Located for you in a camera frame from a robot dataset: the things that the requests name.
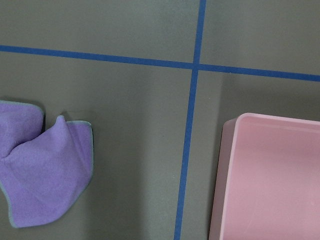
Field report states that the pink plastic bin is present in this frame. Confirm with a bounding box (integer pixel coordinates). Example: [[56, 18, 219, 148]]
[[208, 113, 320, 240]]

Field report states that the purple microfiber cloth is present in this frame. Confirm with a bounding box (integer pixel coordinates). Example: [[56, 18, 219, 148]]
[[0, 100, 94, 228]]

